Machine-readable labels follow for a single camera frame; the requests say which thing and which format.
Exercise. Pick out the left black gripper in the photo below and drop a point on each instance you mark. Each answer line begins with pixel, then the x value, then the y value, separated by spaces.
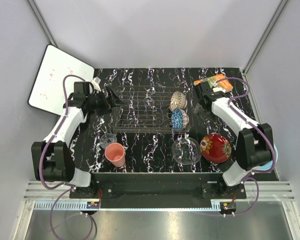
pixel 110 102

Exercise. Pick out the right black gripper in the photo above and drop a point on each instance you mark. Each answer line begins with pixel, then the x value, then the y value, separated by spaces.
pixel 197 109

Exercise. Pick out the blue triangle pattern bowl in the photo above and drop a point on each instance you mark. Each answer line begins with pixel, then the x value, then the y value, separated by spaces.
pixel 179 119

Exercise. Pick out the red white patterned bowl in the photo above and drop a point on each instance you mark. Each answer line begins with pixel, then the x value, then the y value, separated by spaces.
pixel 178 101

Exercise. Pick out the red floral plate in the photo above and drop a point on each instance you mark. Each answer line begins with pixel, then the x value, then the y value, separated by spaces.
pixel 215 148

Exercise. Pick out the clear glass plate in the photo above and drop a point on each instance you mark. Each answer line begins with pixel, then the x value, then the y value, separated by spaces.
pixel 186 151

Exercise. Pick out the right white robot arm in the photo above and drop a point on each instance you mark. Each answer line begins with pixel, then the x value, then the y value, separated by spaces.
pixel 254 148

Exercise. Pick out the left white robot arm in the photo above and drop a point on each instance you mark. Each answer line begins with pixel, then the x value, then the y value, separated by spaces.
pixel 52 159

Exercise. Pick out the orange green book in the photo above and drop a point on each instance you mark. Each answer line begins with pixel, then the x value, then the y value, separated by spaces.
pixel 219 79

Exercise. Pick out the clear drinking glass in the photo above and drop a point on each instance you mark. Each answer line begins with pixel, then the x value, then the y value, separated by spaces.
pixel 107 139

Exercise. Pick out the pink plastic cup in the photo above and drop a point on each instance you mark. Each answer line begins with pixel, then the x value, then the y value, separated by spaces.
pixel 115 153

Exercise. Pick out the white board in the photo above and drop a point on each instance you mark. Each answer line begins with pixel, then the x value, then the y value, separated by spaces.
pixel 47 92

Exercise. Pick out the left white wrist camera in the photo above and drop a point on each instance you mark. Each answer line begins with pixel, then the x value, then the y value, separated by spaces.
pixel 96 83

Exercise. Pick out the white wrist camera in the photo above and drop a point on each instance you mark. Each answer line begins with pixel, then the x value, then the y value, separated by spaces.
pixel 218 88
pixel 96 83

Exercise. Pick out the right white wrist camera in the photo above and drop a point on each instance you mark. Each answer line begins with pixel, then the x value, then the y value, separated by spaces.
pixel 218 88

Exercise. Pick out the wire dish rack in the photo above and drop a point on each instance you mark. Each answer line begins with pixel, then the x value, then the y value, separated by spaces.
pixel 146 109

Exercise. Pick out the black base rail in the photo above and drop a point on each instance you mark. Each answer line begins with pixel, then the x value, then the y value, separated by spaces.
pixel 150 192

